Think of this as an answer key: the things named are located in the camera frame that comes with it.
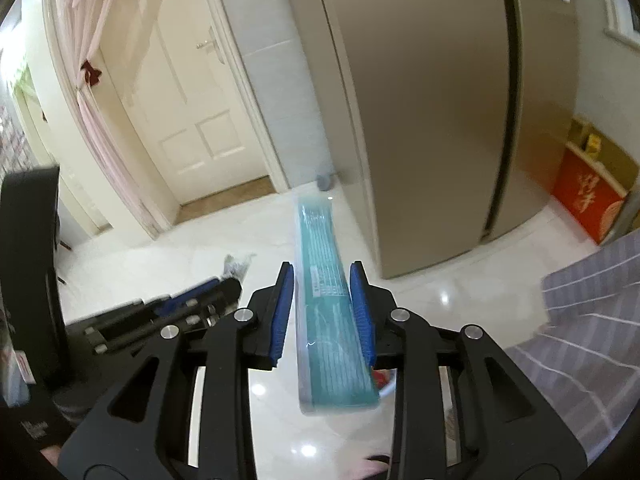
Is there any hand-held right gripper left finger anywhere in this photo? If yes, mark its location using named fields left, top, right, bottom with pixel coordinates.
left=59, top=261, right=296, bottom=480

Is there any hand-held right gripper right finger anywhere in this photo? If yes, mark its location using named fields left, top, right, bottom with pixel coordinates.
left=349, top=261, right=587, bottom=480

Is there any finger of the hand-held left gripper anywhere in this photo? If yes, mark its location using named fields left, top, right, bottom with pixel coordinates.
left=141, top=276, right=224, bottom=317
left=84, top=279, right=245, bottom=356

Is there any teal packet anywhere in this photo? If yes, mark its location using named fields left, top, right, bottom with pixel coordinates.
left=295, top=194, right=382, bottom=416

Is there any clear plastic wrapper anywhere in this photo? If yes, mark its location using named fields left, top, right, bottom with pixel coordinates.
left=222, top=254, right=253, bottom=281

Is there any brown doormat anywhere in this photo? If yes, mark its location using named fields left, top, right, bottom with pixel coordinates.
left=177, top=176, right=276, bottom=223

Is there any pink lace curtain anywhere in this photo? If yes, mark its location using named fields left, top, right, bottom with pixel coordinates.
left=52, top=0, right=176, bottom=241

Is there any white panel door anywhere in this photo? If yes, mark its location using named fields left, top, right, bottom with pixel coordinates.
left=100, top=0, right=273, bottom=206

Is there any gold double-door refrigerator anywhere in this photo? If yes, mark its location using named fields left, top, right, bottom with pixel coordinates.
left=287, top=0, right=581, bottom=281

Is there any grey plaid tablecloth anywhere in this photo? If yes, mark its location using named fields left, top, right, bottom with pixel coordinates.
left=500, top=232, right=640, bottom=466

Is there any red gift box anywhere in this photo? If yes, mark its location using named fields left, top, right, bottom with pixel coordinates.
left=551, top=149, right=628, bottom=246

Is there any white framed window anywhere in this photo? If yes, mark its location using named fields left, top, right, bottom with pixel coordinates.
left=597, top=0, right=640, bottom=51

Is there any metal door handle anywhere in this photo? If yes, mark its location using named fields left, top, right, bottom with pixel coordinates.
left=195, top=27, right=221, bottom=51

